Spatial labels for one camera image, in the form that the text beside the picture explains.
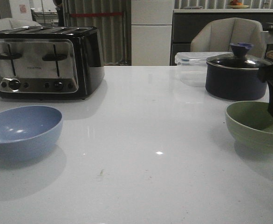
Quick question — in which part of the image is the green bowl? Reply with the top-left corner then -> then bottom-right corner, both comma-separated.
225,101 -> 273,154

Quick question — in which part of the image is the blue bowl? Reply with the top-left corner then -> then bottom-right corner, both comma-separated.
0,105 -> 63,161

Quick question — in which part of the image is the glass pot lid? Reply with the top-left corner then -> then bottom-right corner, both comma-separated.
206,42 -> 273,70

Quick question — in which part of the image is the dark blue saucepan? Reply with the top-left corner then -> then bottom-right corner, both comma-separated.
205,64 -> 267,101

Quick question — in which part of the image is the beige chair right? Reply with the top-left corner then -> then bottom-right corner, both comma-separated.
191,17 -> 266,58

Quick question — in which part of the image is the beige chair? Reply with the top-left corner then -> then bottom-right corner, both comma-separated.
0,18 -> 41,31
191,17 -> 266,58

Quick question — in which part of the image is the fruit plate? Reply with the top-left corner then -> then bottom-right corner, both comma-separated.
227,0 -> 249,9

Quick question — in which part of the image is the clear plastic food container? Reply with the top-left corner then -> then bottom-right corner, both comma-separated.
175,52 -> 229,87

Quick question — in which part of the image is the dark kitchen counter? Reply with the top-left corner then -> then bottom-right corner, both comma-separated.
170,9 -> 273,65

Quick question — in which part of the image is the white refrigerator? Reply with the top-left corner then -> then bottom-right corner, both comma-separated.
131,0 -> 174,66

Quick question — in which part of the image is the black and chrome toaster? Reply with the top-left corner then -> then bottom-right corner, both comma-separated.
0,26 -> 104,100

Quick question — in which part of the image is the beige chair left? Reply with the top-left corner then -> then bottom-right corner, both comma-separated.
0,18 -> 41,31

